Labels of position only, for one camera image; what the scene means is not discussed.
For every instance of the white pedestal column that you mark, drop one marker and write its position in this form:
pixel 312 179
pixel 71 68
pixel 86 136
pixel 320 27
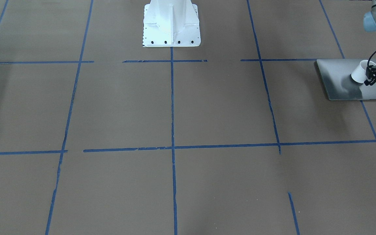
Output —
pixel 171 23

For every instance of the white plastic cup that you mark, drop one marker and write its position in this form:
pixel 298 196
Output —
pixel 359 73

